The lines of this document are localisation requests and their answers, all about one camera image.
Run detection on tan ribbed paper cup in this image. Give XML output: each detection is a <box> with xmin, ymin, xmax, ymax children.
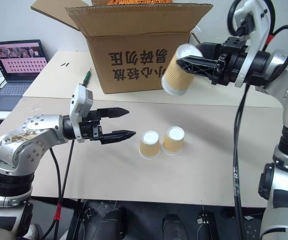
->
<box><xmin>138</xmin><ymin>129</ymin><xmax>161</xmax><ymax>161</ymax></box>
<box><xmin>161</xmin><ymin>126</ymin><xmax>185</xmax><ymax>157</ymax></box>
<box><xmin>161</xmin><ymin>43</ymin><xmax>203</xmax><ymax>97</ymax></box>

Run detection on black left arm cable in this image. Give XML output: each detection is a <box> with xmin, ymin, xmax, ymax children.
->
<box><xmin>40</xmin><ymin>139</ymin><xmax>75</xmax><ymax>240</ymax></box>

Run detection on small dark rounded shape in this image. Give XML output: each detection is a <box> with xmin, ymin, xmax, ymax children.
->
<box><xmin>162</xmin><ymin>213</ymin><xmax>193</xmax><ymax>240</ymax></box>

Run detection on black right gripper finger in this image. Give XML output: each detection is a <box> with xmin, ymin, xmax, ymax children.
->
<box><xmin>176</xmin><ymin>55</ymin><xmax>221</xmax><ymax>79</ymax></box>
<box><xmin>196</xmin><ymin>42</ymin><xmax>222</xmax><ymax>60</ymax></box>

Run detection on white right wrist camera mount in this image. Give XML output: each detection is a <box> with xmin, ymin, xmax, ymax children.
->
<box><xmin>233</xmin><ymin>0</ymin><xmax>276</xmax><ymax>88</ymax></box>

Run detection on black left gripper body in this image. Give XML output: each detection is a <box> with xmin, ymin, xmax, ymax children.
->
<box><xmin>78</xmin><ymin>109</ymin><xmax>104</xmax><ymax>145</ymax></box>

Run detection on green handled screwdriver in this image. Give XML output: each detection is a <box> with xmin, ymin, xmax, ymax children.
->
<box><xmin>82</xmin><ymin>67</ymin><xmax>93</xmax><ymax>88</ymax></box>

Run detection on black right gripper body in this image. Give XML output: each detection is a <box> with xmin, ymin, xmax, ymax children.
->
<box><xmin>210</xmin><ymin>36</ymin><xmax>250</xmax><ymax>87</ymax></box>

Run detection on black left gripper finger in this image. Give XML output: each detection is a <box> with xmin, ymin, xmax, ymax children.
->
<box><xmin>97</xmin><ymin>107</ymin><xmax>130</xmax><ymax>120</ymax></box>
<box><xmin>99</xmin><ymin>129</ymin><xmax>137</xmax><ymax>146</ymax></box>

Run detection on orange contents of box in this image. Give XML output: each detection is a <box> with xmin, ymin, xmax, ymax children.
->
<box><xmin>91</xmin><ymin>0</ymin><xmax>177</xmax><ymax>7</ymax></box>

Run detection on black box with white label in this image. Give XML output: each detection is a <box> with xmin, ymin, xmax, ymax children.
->
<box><xmin>195</xmin><ymin>211</ymin><xmax>217</xmax><ymax>240</ymax></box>

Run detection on large dark rounded shape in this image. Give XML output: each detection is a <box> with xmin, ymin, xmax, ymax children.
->
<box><xmin>82</xmin><ymin>199</ymin><xmax>132</xmax><ymax>240</ymax></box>

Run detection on open brown cardboard box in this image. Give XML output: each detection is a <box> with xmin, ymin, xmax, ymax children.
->
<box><xmin>31</xmin><ymin>0</ymin><xmax>213</xmax><ymax>95</ymax></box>

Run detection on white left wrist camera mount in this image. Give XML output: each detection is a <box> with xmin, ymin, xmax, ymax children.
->
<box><xmin>69</xmin><ymin>84</ymin><xmax>94</xmax><ymax>144</ymax></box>

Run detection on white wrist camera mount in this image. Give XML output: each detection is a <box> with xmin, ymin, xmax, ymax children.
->
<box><xmin>69</xmin><ymin>84</ymin><xmax>94</xmax><ymax>144</ymax></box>
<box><xmin>233</xmin><ymin>0</ymin><xmax>276</xmax><ymax>88</ymax></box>

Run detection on dark blue open laptop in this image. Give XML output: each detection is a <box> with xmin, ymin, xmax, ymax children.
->
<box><xmin>0</xmin><ymin>38</ymin><xmax>49</xmax><ymax>112</ymax></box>

